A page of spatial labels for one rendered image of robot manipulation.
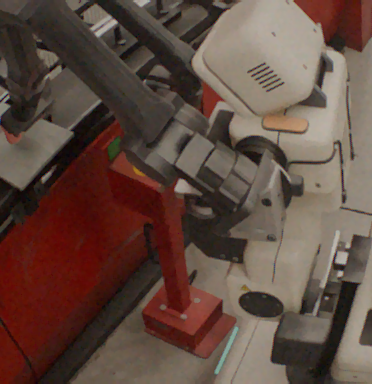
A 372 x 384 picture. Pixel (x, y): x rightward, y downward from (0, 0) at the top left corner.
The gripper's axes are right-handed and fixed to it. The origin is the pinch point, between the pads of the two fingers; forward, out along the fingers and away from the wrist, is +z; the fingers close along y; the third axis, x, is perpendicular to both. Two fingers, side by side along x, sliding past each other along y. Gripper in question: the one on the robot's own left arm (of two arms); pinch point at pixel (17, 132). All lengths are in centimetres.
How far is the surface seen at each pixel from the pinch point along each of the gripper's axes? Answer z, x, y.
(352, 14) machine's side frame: 65, 40, -215
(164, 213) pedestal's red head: 17.9, 35.0, -20.0
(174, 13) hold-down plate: 16, -2, -72
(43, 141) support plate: 0.3, 6.1, -3.1
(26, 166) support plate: -0.4, 7.5, 4.4
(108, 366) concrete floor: 88, 54, 0
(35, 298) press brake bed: 48, 23, 11
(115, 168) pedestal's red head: 17.8, 19.7, -20.3
